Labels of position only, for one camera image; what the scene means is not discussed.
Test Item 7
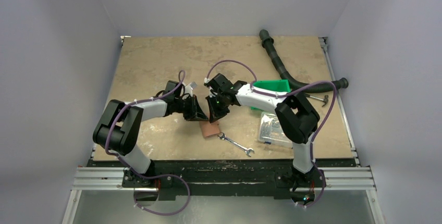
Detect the small hammer black handle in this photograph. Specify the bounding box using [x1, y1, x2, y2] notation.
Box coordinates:
[304, 93, 329, 107]

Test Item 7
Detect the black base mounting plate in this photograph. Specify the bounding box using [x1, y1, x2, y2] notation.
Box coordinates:
[122, 159, 322, 201]

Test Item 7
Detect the brown leather card holder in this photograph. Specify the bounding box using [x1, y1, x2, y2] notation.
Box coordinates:
[199, 121, 221, 138]

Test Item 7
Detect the clear plastic screw box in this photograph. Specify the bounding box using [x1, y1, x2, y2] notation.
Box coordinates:
[257, 112, 292, 148]

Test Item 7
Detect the silver open-end wrench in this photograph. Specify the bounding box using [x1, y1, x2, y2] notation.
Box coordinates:
[217, 132, 255, 157]

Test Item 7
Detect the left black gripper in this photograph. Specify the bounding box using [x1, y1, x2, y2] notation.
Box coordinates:
[174, 94, 207, 121]

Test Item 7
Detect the black corrugated hose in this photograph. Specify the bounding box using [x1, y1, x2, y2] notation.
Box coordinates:
[259, 29, 349, 93]

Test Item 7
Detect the green plastic bin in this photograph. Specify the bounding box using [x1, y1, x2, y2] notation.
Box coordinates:
[253, 80, 291, 93]

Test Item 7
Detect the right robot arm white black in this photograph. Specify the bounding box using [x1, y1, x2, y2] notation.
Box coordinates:
[204, 73, 320, 189]

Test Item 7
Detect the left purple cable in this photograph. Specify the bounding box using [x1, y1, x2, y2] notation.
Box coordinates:
[104, 70, 192, 216]

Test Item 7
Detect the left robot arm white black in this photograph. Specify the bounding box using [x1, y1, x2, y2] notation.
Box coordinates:
[92, 80, 208, 187]

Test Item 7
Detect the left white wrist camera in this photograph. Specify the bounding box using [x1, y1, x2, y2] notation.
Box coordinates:
[184, 82, 197, 96]

